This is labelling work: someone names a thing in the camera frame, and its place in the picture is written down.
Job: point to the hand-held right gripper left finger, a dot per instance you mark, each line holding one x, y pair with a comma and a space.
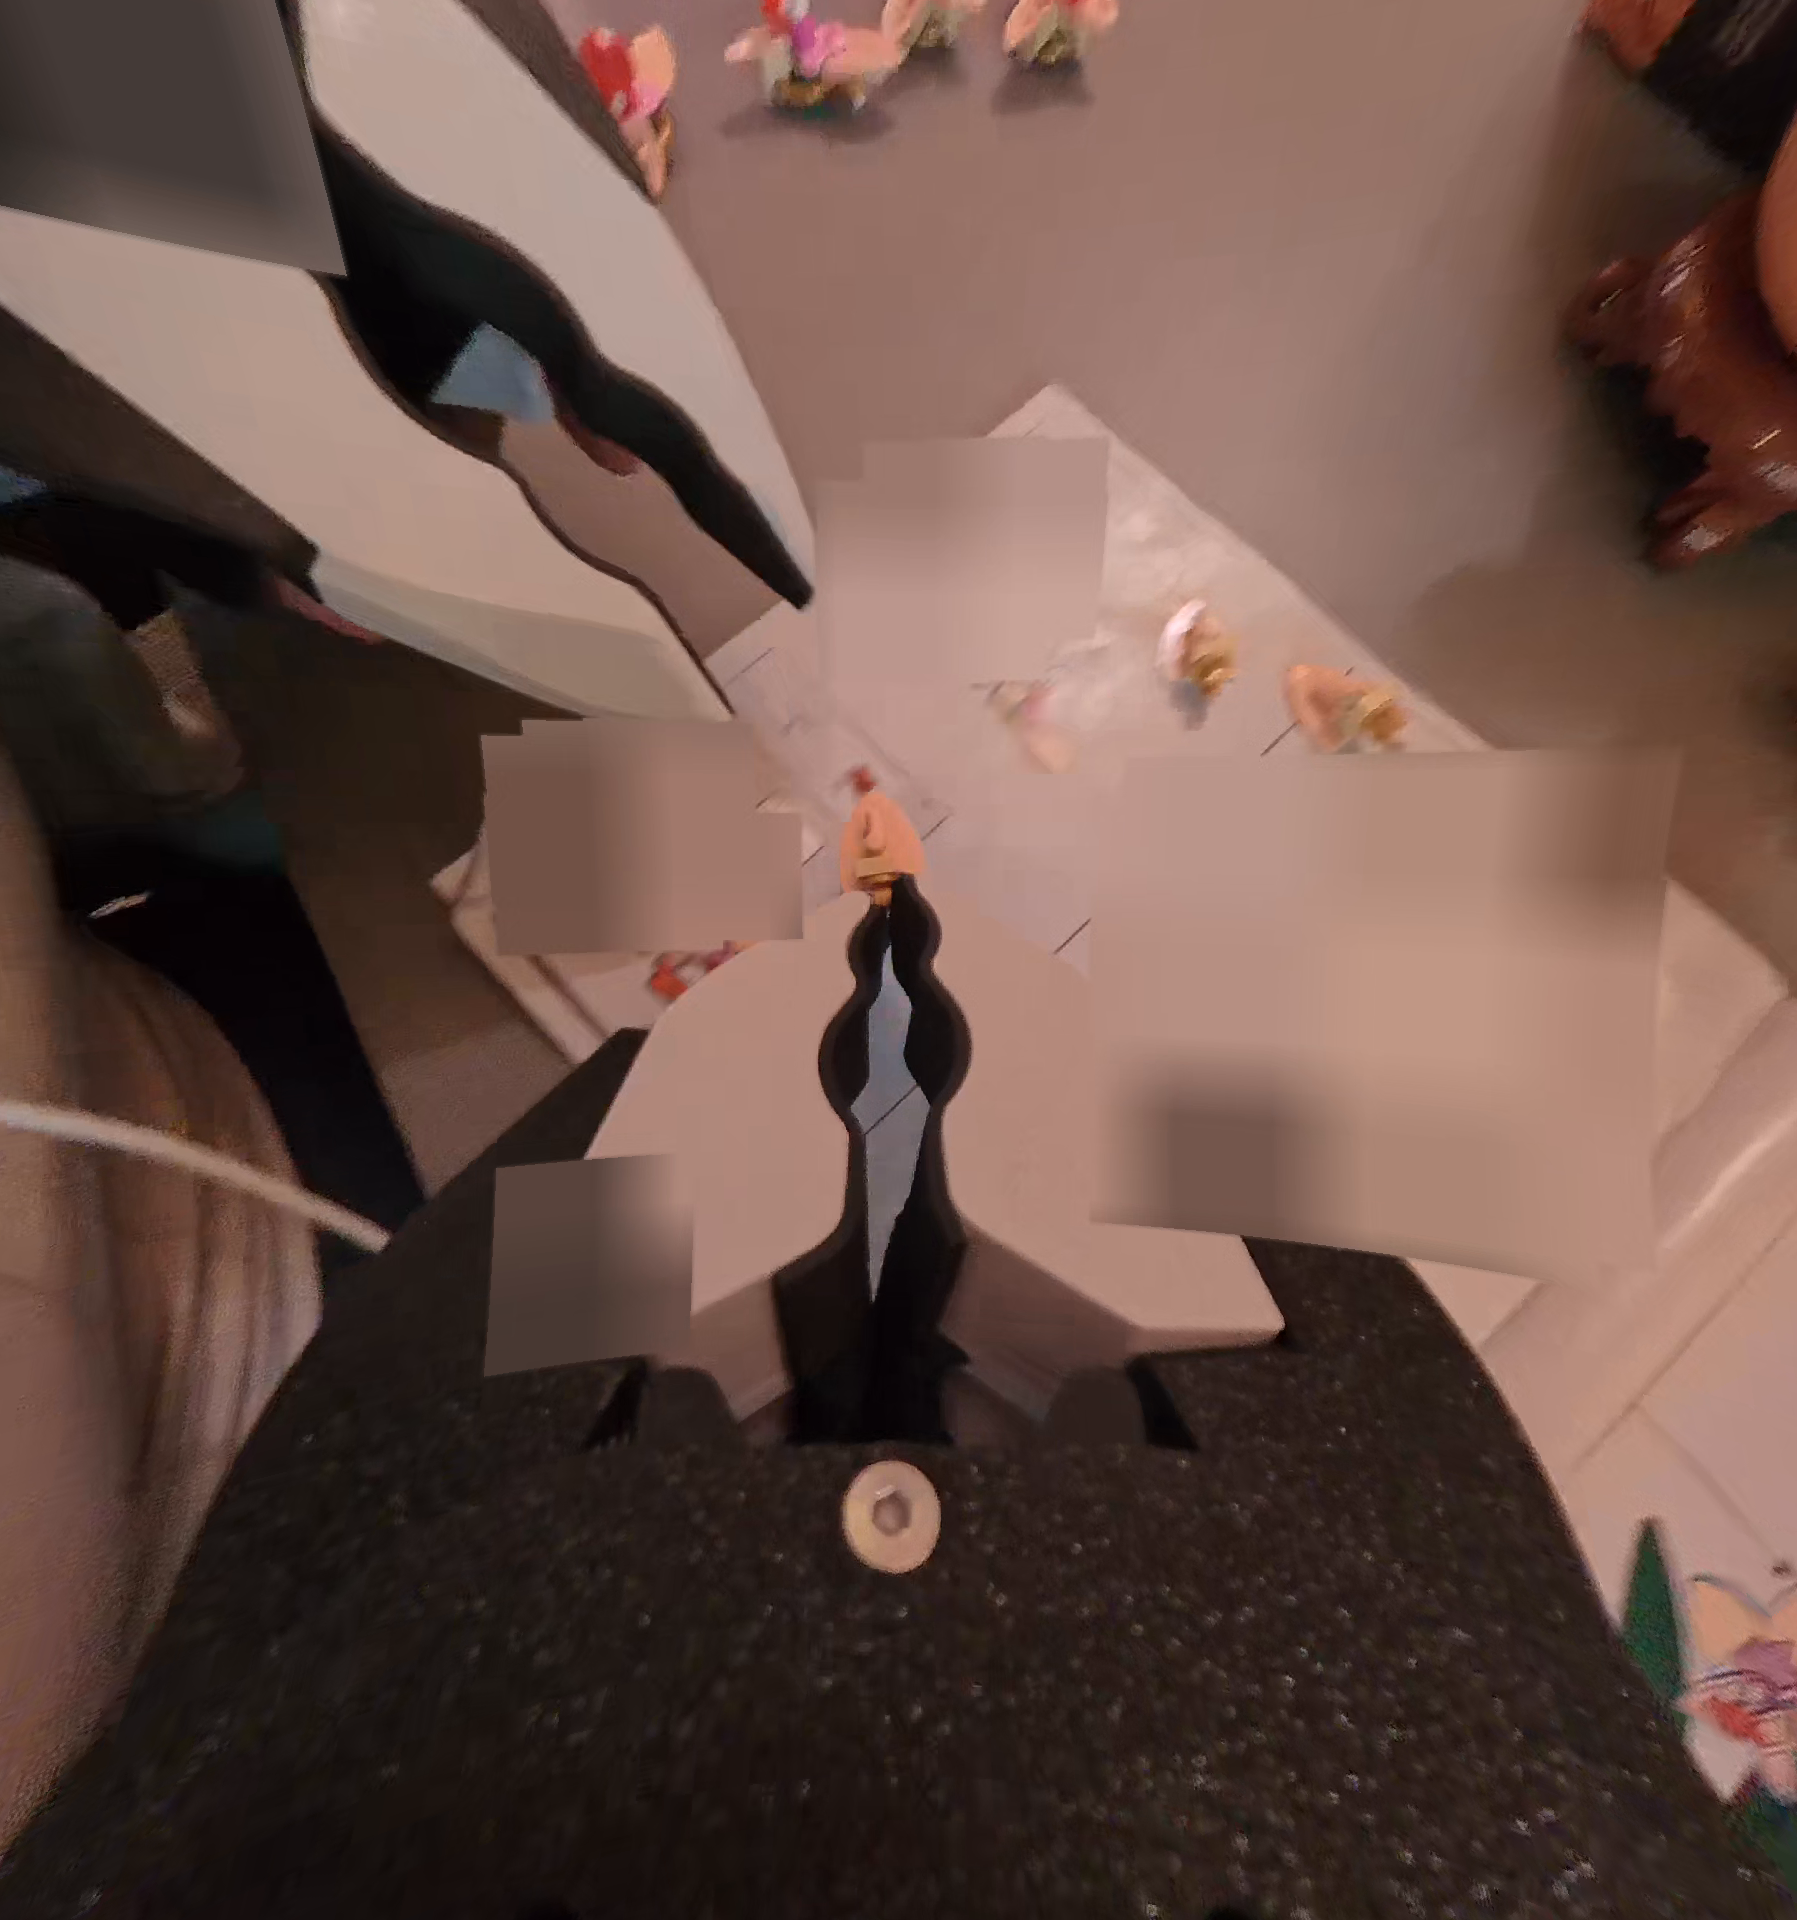
748, 1083

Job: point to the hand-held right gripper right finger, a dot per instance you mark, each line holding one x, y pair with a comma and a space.
1019, 1083

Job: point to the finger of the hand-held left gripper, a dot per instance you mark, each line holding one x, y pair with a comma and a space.
613, 256
241, 392

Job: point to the peach toy petal piece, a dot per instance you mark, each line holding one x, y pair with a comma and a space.
885, 839

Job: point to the small red toy piece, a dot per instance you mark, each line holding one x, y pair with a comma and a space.
674, 972

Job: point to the red peach toy flower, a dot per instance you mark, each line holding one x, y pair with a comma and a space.
633, 95

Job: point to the pink red toy flower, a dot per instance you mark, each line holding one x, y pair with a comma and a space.
816, 46

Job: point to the pale pink toy piece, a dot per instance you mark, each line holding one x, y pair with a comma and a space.
1025, 718

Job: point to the peach petal toy assembly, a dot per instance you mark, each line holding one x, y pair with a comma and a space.
1348, 704
1203, 648

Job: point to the toy building instruction booklet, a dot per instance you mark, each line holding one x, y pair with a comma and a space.
1185, 557

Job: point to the white printed toy box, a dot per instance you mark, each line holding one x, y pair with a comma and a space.
1738, 1202

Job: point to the person's light trousers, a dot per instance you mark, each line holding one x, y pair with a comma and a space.
73, 1425

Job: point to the brown toy figure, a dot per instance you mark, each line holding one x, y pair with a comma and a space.
1708, 376

